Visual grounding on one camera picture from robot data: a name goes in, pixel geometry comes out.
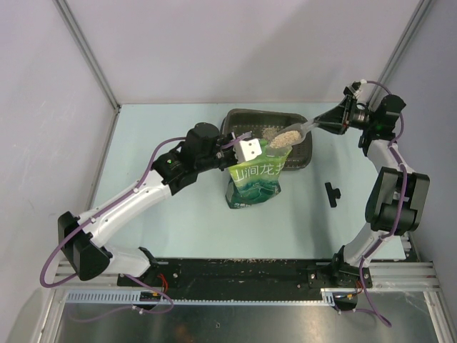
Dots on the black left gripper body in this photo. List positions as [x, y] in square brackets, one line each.
[224, 156]

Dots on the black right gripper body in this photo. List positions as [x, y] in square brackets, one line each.
[358, 117]

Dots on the green litter bag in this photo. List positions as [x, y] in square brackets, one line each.
[256, 181]

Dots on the clear plastic scoop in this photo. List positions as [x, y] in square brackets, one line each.
[303, 128]

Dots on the black bag clip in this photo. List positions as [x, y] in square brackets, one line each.
[333, 194]

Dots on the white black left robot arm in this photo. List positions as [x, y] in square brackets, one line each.
[83, 239]

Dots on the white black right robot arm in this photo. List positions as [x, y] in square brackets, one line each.
[396, 202]

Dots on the beige cat litter pile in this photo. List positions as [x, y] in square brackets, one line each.
[284, 140]

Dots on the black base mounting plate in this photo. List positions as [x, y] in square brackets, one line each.
[316, 273]

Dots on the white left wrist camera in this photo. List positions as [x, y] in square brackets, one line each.
[247, 150]

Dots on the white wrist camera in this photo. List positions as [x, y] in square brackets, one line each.
[355, 88]
[247, 150]

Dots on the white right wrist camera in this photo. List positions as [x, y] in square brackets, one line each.
[355, 88]

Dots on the aluminium frame rail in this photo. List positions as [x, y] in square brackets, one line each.
[386, 276]

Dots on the white slotted cable duct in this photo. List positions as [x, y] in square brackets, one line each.
[136, 296]

